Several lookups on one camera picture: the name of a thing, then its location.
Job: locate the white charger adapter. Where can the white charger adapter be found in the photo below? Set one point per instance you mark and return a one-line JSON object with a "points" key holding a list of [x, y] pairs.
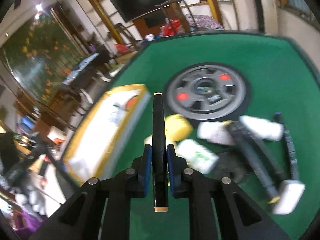
{"points": [[290, 192]]}

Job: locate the yellow cylinder cap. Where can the yellow cylinder cap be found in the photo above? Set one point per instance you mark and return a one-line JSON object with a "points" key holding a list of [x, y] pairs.
{"points": [[177, 127]]}

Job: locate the black marker pen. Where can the black marker pen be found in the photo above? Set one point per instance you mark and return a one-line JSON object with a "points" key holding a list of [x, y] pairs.
{"points": [[159, 156]]}

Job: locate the black side table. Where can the black side table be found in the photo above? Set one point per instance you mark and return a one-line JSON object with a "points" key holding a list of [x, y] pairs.
{"points": [[84, 72]]}

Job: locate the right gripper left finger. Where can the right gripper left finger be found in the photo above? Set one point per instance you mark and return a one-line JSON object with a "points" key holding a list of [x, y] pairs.
{"points": [[100, 209]]}

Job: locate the window with metal grille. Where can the window with metal grille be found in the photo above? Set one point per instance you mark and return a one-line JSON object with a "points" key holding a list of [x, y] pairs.
{"points": [[300, 9]]}

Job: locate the red plastic bag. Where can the red plastic bag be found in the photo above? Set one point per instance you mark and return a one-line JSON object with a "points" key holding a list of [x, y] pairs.
{"points": [[171, 28]]}

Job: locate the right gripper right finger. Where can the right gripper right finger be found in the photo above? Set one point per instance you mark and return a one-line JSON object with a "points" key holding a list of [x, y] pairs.
{"points": [[218, 210]]}

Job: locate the yellow rimmed white tray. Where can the yellow rimmed white tray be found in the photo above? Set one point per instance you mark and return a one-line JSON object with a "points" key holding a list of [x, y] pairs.
{"points": [[100, 139]]}

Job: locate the wooden chair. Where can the wooden chair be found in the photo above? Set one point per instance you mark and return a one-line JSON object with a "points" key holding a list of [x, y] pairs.
{"points": [[174, 6]]}

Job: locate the white bottle with label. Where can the white bottle with label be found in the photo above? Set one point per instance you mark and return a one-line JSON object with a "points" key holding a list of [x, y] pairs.
{"points": [[215, 132]]}

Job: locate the flower wall mural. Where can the flower wall mural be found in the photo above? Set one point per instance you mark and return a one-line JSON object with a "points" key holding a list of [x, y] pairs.
{"points": [[40, 56]]}

